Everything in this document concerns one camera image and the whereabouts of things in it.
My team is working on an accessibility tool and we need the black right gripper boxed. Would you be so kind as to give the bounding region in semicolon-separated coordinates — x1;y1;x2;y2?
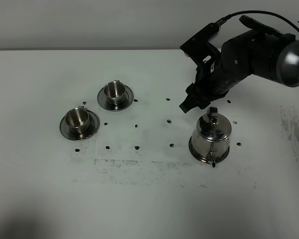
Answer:
179;42;249;113

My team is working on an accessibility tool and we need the stainless steel teapot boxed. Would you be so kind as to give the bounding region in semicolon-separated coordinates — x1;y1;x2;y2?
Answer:
191;107;232;157

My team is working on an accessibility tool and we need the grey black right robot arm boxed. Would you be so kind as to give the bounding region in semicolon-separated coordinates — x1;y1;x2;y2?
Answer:
179;10;299;113

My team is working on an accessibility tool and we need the steel teapot saucer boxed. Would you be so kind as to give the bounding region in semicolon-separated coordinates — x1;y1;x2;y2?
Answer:
188;138;230;167

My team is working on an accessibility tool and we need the far steel teacup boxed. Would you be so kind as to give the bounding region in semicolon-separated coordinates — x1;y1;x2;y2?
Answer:
103;81;126;105

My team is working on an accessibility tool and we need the steel teacup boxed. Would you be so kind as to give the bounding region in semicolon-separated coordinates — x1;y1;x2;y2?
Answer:
65;106;90;133
103;81;126;105

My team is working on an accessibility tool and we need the far steel saucer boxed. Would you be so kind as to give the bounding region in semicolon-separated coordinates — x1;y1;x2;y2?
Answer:
97;81;134;112

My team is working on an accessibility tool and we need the near steel saucer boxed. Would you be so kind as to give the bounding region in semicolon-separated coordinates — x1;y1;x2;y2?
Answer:
59;108;100;141

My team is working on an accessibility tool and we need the near steel teacup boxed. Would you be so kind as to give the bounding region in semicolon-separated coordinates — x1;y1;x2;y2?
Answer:
65;106;90;133

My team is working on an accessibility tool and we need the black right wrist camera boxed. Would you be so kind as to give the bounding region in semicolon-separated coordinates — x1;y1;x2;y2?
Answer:
180;23;220;68

